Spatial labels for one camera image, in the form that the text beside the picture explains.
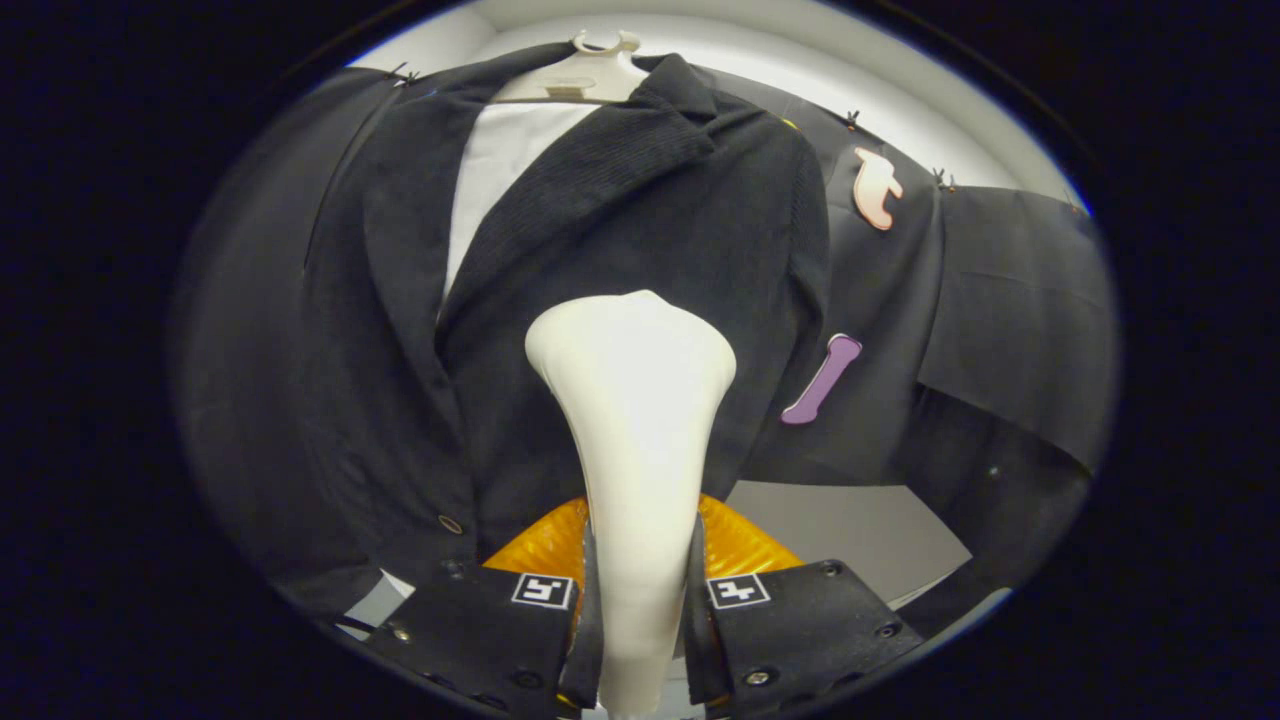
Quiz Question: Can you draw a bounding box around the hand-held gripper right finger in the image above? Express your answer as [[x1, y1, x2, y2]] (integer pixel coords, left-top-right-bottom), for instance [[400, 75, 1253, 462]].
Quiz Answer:
[[683, 494, 926, 713]]

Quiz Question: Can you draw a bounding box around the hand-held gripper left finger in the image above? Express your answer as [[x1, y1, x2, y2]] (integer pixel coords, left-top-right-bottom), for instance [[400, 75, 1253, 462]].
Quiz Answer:
[[360, 497, 606, 719]]

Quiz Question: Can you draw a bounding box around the white garment steamer head with hose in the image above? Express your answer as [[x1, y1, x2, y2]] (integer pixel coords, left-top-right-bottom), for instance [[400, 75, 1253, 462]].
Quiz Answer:
[[524, 290, 738, 719]]

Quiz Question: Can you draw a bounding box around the black blazer jacket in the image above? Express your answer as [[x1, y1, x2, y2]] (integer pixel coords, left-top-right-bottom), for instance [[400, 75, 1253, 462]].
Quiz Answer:
[[300, 42, 831, 601]]

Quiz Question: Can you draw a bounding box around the cream clothes hanger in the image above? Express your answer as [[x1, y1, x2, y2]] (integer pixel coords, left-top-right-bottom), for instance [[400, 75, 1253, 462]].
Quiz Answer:
[[495, 28, 651, 104]]

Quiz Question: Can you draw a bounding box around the grey cabinet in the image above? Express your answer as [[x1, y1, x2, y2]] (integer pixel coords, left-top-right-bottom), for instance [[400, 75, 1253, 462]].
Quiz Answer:
[[725, 480, 973, 609]]

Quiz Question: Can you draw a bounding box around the black backdrop cloth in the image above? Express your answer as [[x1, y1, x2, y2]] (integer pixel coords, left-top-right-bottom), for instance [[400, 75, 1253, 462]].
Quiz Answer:
[[170, 65, 1119, 641]]

